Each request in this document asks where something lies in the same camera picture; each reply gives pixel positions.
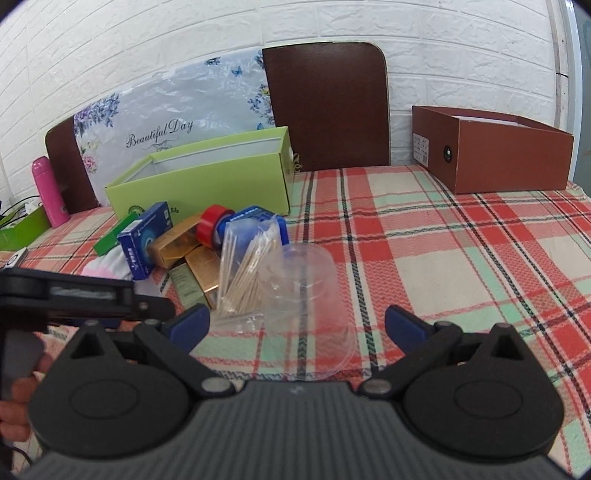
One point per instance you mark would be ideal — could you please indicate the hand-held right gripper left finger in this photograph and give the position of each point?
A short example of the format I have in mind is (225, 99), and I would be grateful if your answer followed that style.
(189, 325)

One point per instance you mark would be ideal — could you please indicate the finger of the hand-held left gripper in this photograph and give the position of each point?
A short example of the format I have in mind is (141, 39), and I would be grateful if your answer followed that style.
(154, 308)

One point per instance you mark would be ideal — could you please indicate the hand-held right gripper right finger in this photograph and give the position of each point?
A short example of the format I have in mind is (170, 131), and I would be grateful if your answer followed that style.
(406, 325)

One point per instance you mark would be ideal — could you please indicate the clear plastic cup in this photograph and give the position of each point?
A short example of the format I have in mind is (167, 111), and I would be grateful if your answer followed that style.
(304, 304)

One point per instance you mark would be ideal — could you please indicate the light green cardboard box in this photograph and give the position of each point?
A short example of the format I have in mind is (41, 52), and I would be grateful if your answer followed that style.
(207, 189)

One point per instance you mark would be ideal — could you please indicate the person's left hand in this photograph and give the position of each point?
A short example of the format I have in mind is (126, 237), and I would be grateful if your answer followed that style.
(25, 385)

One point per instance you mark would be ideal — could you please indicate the green printed small box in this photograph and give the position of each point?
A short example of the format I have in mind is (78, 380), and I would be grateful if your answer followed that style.
(184, 284)

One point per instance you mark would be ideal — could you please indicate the gold box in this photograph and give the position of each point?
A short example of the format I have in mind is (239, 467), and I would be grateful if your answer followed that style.
(178, 242)
(205, 272)

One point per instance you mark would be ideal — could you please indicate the white small device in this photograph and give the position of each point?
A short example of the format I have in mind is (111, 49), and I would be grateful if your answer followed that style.
(13, 258)

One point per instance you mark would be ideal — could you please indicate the green flat box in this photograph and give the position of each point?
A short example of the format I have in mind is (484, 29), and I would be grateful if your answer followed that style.
(111, 237)

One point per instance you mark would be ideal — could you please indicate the blue small box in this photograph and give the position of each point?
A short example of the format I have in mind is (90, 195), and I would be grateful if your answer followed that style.
(143, 240)

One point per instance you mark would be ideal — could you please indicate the dark green bin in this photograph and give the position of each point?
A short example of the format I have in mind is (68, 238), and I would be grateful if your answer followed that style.
(23, 230)

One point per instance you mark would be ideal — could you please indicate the plaid tablecloth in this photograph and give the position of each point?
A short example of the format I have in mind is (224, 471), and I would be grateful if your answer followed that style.
(438, 258)

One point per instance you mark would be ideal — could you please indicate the bag of toothpicks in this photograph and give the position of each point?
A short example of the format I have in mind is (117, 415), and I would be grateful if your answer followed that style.
(242, 272)

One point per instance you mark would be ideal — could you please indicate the pink thermos bottle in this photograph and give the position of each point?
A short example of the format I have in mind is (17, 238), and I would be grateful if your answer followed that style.
(50, 194)

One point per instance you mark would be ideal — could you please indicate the red tape roll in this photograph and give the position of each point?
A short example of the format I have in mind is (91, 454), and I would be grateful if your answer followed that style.
(212, 226)

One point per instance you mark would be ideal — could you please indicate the blue plastic case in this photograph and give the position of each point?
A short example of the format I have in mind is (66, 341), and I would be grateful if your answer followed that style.
(251, 217)

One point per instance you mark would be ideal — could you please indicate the brown wooden chair back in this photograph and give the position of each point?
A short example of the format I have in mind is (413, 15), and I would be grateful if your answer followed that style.
(64, 157)
(328, 106)

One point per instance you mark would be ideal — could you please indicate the brown shoe box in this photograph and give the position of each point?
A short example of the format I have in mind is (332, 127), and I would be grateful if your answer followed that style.
(508, 161)

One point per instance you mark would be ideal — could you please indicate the floral plastic-wrapped pillow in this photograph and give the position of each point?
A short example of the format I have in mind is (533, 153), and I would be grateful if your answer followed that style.
(184, 101)

